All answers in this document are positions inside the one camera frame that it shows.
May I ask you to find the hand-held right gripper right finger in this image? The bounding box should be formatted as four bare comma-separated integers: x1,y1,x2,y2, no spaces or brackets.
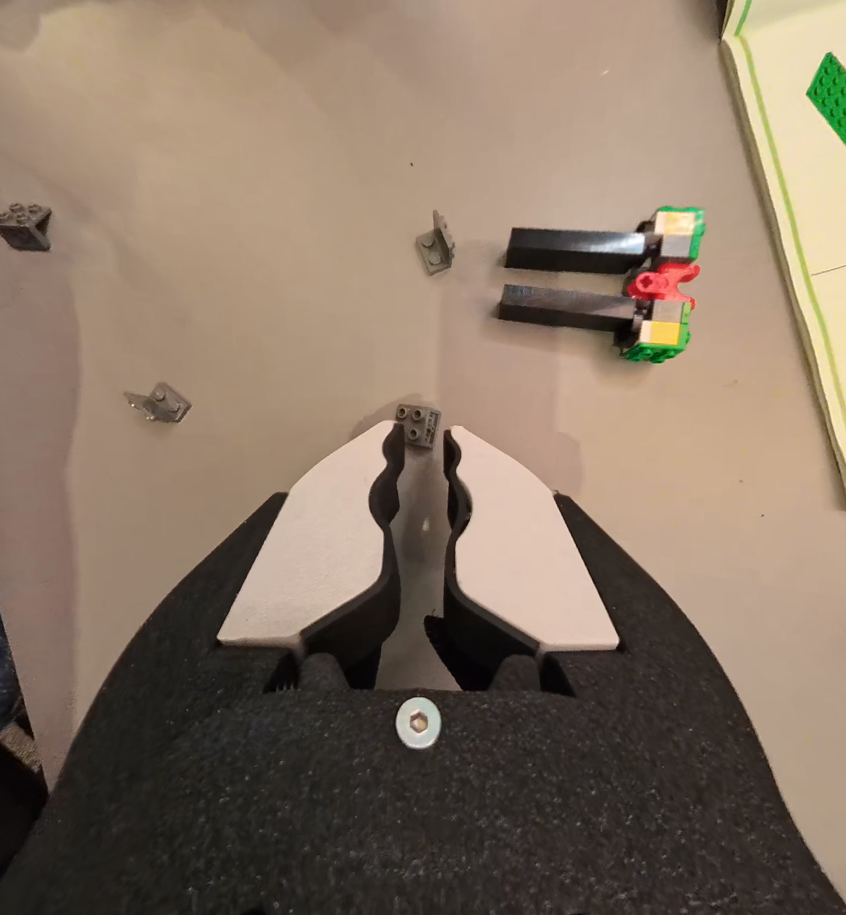
423,425,622,693

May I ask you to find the black and green brick assembly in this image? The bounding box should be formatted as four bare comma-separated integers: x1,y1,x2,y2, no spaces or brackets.
498,206,706,367

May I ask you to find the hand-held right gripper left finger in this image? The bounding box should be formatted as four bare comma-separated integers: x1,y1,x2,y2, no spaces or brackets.
217,420,404,691

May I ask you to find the building instruction booklet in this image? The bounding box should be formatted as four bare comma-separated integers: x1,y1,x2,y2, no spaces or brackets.
719,0,846,514

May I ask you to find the dark grey stud brick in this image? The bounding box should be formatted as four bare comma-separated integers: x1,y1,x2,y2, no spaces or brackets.
0,202,53,253

